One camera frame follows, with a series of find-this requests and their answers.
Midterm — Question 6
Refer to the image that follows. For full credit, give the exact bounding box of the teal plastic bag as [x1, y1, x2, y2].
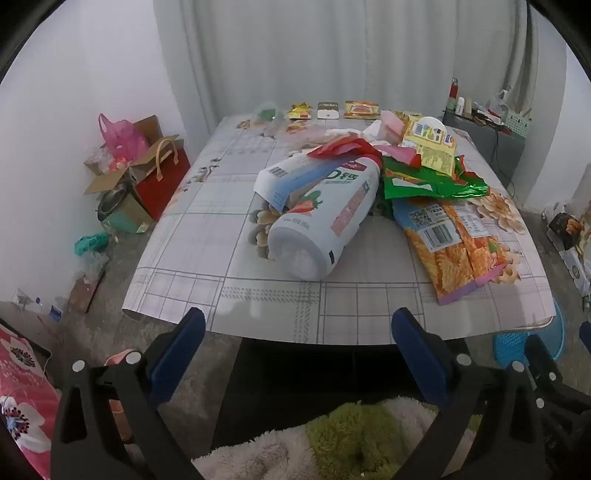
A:
[74, 232, 112, 257]

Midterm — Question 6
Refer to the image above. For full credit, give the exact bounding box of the brown cardboard piece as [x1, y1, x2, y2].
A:
[68, 270, 106, 315]

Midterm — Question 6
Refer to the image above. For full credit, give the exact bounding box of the orange snack packet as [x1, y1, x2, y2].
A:
[344, 100, 380, 120]

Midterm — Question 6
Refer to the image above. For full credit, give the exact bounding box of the dark snack bag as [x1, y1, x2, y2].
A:
[547, 211, 585, 252]

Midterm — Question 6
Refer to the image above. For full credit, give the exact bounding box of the clear plastic water bottle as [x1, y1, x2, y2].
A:
[13, 288, 64, 322]

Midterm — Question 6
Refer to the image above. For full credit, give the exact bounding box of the light green box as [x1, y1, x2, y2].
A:
[501, 107, 533, 138]

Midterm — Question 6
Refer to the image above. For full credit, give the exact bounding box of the pink plastic bag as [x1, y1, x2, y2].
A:
[98, 113, 149, 160]

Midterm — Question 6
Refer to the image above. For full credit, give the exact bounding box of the red plastic wrapper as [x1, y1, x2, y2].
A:
[307, 137, 423, 169]

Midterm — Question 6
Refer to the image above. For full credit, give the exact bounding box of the large white milk bottle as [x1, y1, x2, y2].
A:
[253, 154, 382, 281]

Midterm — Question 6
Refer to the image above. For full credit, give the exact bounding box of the pale green carton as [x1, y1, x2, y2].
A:
[100, 194, 154, 235]

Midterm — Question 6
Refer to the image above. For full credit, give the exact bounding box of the blue orange chip bag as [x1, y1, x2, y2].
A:
[392, 198, 522, 306]

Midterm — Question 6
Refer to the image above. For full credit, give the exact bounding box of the grey curtain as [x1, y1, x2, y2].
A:
[152, 0, 570, 141]

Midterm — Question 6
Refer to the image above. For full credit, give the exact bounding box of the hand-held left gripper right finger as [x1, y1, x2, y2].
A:
[392, 307, 551, 480]

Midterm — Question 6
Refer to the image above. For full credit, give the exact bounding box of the round metal pot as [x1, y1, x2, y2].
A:
[96, 184, 134, 223]

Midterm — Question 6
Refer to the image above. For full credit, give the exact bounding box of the red gift bag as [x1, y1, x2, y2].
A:
[134, 137, 191, 221]

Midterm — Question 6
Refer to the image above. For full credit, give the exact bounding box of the blue plastic basket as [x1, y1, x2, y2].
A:
[492, 299, 566, 370]

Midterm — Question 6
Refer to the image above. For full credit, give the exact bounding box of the dark grey cabinet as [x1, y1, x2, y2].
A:
[442, 107, 527, 182]

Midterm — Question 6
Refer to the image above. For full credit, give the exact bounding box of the green snack bag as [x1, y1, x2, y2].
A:
[381, 154, 490, 200]

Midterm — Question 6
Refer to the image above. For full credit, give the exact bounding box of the floral plaid tablecloth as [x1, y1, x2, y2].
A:
[121, 111, 557, 346]

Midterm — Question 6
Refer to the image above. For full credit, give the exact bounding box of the pink floral blanket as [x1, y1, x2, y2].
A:
[0, 318, 62, 480]

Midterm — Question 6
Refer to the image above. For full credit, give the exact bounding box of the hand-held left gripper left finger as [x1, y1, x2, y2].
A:
[51, 307, 206, 480]

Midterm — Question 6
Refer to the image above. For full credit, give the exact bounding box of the clear bag with green item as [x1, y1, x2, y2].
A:
[250, 103, 286, 136]

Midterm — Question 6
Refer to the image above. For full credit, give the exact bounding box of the printed floor mat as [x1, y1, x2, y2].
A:
[558, 247, 591, 297]

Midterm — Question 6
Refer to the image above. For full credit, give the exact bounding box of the cardboard box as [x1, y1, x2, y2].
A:
[83, 115, 181, 197]

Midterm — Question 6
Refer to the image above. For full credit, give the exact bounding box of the fluffy green white cloth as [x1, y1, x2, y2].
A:
[191, 397, 483, 480]

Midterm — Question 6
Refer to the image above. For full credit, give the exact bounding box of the pink wrapper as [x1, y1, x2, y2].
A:
[379, 111, 407, 141]

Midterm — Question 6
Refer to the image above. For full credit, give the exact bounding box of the yellow green snack packet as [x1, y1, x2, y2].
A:
[399, 117, 459, 177]

